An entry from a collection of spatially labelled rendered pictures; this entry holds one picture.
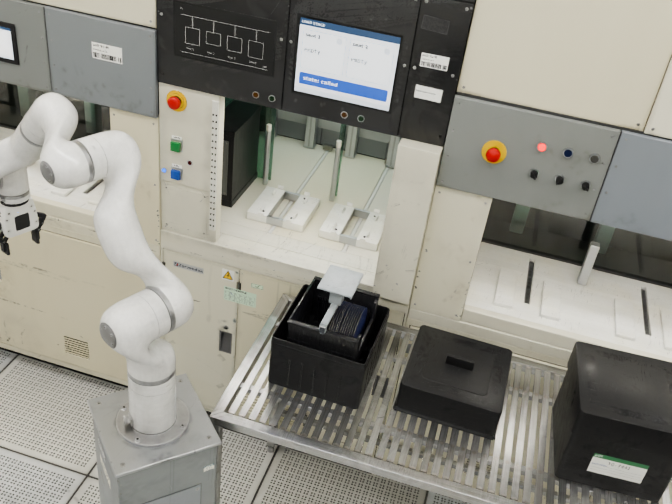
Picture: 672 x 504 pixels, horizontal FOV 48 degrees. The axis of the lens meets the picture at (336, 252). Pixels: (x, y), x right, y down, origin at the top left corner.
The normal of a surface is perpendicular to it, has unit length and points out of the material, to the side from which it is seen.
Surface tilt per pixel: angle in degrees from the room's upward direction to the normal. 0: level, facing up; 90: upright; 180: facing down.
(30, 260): 90
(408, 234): 90
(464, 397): 0
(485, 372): 0
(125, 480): 90
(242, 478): 0
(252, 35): 90
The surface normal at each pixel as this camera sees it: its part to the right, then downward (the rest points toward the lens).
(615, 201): -0.28, 0.51
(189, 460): 0.48, 0.54
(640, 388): 0.11, -0.82
